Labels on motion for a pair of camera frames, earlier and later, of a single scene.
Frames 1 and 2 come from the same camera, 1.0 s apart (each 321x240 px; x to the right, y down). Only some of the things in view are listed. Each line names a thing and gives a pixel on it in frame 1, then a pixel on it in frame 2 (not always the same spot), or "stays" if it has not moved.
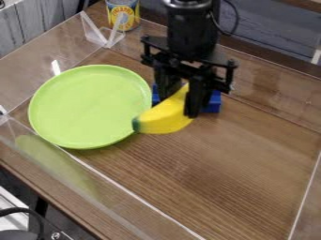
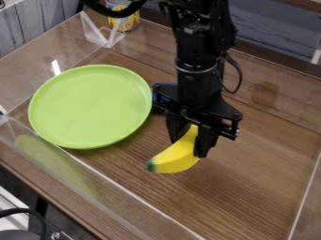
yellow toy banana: (166, 118) to (179, 157)
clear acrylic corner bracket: (103, 37) stays
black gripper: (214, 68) to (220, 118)
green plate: (83, 105) stays
